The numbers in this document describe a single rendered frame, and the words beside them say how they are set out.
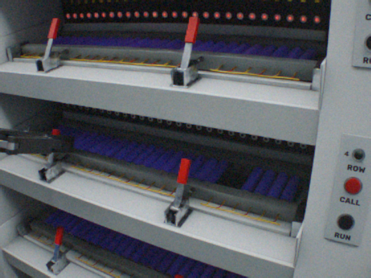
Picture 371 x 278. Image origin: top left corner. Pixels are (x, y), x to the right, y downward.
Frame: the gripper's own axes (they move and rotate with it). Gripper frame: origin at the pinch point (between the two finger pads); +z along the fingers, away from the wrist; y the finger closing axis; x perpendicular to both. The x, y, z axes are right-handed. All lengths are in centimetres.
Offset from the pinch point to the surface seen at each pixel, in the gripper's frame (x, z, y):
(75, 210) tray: -10.4, 0.4, 7.5
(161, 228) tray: -7.9, -1.0, 25.5
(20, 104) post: 5.4, 4.0, -15.9
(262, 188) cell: -0.2, 7.6, 36.2
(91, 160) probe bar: -2.1, 4.3, 6.0
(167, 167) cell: -0.5, 7.3, 20.0
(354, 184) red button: 4.1, -4.6, 49.5
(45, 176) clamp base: -6.0, -1.3, 0.9
